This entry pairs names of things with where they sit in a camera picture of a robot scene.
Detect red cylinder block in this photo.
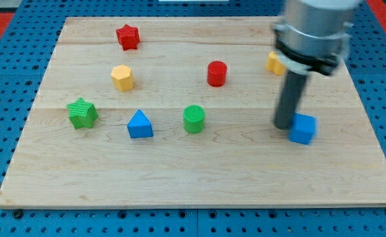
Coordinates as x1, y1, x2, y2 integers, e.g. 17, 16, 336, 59
207, 61, 227, 87

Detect wooden board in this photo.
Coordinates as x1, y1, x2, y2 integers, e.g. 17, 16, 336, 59
0, 16, 386, 209

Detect red star block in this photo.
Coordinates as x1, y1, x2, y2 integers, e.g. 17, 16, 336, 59
115, 24, 140, 51

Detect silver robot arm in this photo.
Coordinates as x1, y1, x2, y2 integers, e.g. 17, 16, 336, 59
273, 0, 361, 76

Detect green star block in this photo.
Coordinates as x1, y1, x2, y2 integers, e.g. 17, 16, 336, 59
66, 97, 98, 130

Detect yellow hexagon block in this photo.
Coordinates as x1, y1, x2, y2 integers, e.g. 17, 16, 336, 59
111, 65, 134, 92

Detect blue triangle block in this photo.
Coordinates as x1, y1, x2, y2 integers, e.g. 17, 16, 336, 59
127, 110, 153, 138

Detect green cylinder block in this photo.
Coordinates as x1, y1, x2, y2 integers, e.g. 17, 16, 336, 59
183, 105, 205, 134

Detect yellow heart block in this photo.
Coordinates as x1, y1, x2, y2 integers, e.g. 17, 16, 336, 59
265, 51, 286, 76

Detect blue cube block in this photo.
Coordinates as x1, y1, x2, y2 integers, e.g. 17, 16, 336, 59
289, 113, 317, 145

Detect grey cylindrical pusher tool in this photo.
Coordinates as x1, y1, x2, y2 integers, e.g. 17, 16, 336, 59
273, 70, 308, 130

